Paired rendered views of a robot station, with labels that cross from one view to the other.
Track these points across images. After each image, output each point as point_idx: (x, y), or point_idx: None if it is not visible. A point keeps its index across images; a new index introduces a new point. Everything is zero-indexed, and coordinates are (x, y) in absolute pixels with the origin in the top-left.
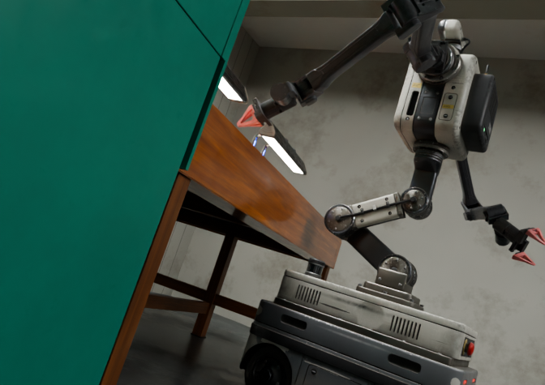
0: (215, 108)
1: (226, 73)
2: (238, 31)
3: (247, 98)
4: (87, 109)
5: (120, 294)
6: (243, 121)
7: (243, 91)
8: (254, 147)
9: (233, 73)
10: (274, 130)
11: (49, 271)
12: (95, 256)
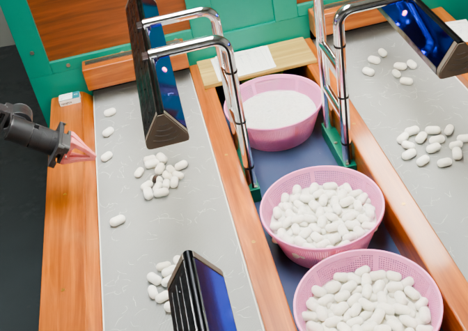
0: (51, 113)
1: (136, 82)
2: (19, 54)
3: (146, 138)
4: None
5: None
6: (87, 153)
7: (147, 120)
8: (47, 170)
9: (149, 82)
10: (170, 279)
11: None
12: None
